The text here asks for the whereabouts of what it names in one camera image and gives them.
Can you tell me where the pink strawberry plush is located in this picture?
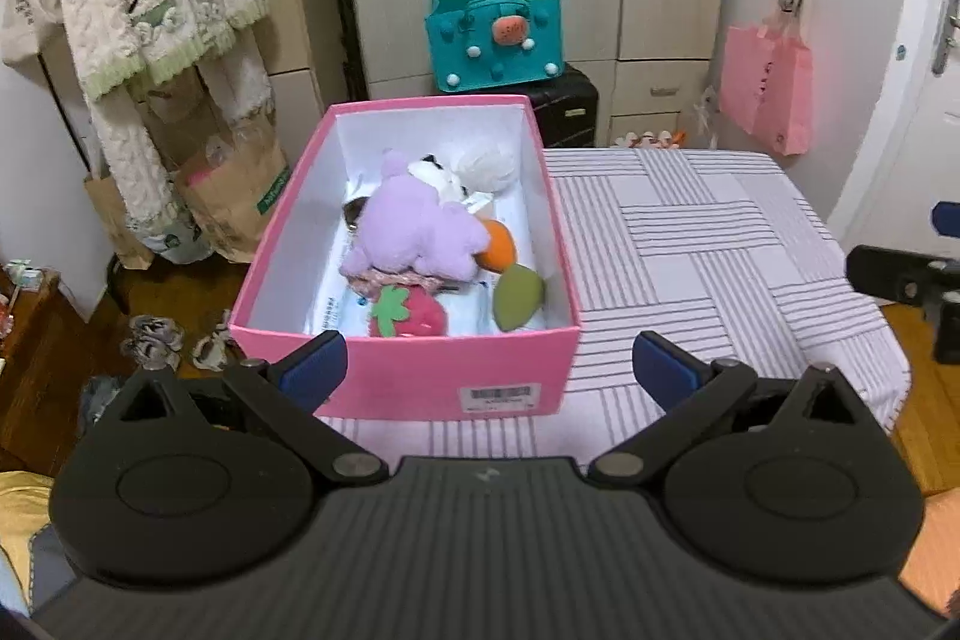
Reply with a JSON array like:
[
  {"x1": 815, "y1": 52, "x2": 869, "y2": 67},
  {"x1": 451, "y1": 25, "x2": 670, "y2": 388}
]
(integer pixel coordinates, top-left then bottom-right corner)
[{"x1": 370, "y1": 286, "x2": 448, "y2": 338}]

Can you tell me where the green makeup sponge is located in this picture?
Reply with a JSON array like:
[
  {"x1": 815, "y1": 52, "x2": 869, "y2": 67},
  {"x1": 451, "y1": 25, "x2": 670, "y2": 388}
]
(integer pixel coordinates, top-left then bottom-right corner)
[{"x1": 491, "y1": 263, "x2": 545, "y2": 333}]

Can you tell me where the purple plush toy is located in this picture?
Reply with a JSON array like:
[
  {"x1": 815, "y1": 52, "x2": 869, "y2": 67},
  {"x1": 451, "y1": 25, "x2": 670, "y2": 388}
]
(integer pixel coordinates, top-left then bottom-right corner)
[{"x1": 340, "y1": 151, "x2": 490, "y2": 283}]

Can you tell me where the orange makeup sponge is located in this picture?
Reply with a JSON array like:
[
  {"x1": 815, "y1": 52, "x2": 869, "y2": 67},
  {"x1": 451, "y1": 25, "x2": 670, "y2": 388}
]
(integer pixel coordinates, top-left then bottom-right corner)
[{"x1": 475, "y1": 218, "x2": 517, "y2": 275}]

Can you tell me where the white panda plush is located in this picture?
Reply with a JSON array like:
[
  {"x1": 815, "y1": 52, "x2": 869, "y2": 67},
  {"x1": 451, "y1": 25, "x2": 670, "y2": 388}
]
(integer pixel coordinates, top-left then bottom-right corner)
[{"x1": 342, "y1": 154, "x2": 470, "y2": 230}]

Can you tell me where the white mesh bath pouf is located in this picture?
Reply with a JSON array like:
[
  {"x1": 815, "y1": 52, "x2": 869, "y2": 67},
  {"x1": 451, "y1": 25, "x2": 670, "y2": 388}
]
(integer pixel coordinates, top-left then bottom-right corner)
[{"x1": 452, "y1": 142, "x2": 519, "y2": 193}]

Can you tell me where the pink floral scrunchie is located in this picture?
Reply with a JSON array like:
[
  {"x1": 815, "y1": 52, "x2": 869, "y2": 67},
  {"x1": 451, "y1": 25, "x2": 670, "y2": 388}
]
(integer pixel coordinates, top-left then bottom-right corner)
[{"x1": 347, "y1": 268, "x2": 446, "y2": 301}]

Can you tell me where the white door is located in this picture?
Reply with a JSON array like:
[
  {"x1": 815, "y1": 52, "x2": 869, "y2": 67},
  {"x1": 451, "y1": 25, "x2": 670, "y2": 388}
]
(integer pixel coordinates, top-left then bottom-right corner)
[{"x1": 828, "y1": 0, "x2": 958, "y2": 253}]

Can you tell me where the striped pink tablecloth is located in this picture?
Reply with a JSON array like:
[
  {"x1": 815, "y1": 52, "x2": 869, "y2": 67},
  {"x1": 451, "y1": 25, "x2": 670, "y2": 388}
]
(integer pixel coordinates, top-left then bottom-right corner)
[{"x1": 331, "y1": 148, "x2": 910, "y2": 464}]

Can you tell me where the pink paper gift bag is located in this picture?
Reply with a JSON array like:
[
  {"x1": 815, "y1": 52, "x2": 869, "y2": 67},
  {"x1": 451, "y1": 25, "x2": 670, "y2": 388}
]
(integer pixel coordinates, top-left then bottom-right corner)
[{"x1": 719, "y1": 0, "x2": 814, "y2": 158}]

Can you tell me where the brown paper bag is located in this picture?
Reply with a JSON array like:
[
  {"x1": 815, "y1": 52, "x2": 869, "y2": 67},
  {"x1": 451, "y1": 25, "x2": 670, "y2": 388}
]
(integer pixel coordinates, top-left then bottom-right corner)
[{"x1": 176, "y1": 117, "x2": 291, "y2": 263}]

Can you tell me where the black suitcase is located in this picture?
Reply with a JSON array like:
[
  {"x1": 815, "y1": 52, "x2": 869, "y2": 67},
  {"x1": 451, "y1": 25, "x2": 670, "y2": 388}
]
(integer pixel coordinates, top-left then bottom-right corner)
[{"x1": 473, "y1": 64, "x2": 599, "y2": 148}]

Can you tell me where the teal felt handbag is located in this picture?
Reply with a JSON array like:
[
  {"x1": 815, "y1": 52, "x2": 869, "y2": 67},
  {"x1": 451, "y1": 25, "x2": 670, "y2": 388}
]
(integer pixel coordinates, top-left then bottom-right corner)
[{"x1": 425, "y1": 0, "x2": 565, "y2": 94}]

